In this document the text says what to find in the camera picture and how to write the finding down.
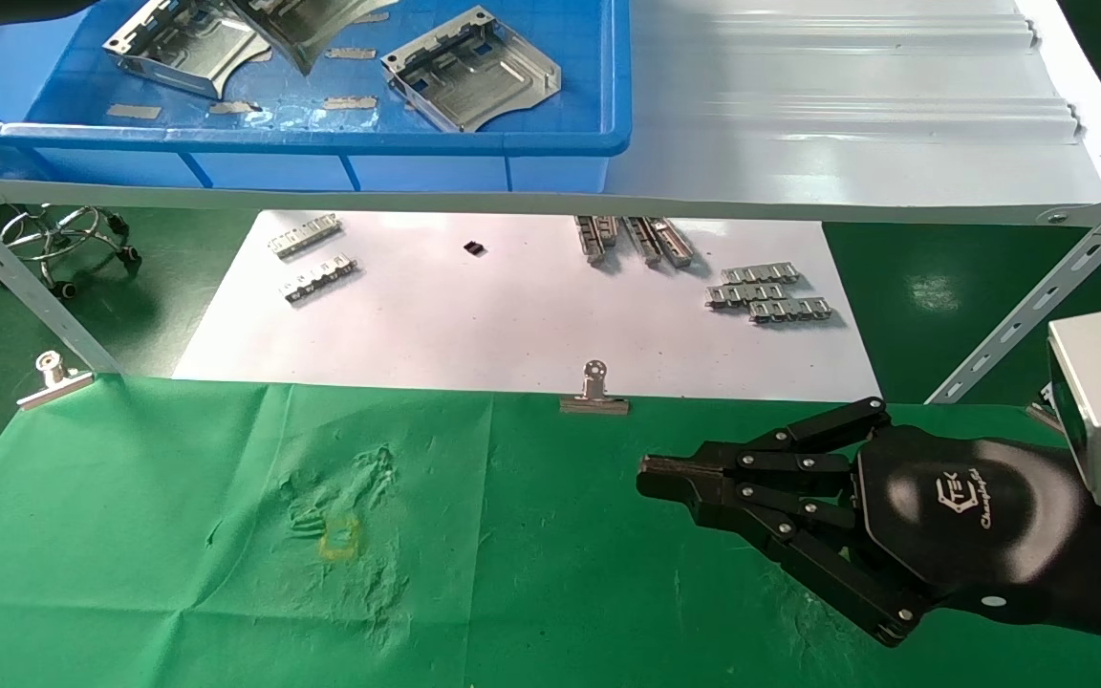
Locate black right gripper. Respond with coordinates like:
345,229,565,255
638,397,1089,648

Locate stamped sheet metal bracket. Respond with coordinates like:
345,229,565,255
381,5,563,133
226,0,400,75
103,0,272,100

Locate silver bulldog clip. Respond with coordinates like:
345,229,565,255
560,359,630,416
17,351,95,412

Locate green table cloth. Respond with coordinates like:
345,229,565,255
0,373,1101,688

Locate grey perforated angle strut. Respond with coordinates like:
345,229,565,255
928,172,1101,404
0,186,121,376

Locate white sheet on table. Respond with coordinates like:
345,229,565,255
173,210,878,400

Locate white metal shelf board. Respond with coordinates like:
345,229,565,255
0,0,1101,227

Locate blue plastic bin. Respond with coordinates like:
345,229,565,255
0,0,633,192

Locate chair wheel base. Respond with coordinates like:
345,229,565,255
0,205,142,299

